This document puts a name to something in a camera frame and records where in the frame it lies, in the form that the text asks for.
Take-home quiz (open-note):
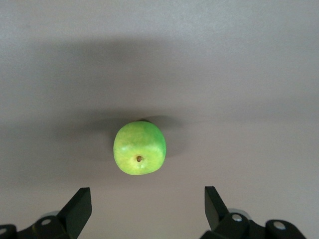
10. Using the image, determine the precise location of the green apple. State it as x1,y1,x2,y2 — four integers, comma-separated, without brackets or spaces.
113,120,167,176

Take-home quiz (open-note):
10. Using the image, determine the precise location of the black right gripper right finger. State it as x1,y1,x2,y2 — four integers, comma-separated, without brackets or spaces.
200,186,306,239

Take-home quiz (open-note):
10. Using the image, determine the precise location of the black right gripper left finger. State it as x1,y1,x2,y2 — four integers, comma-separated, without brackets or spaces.
0,187,93,239

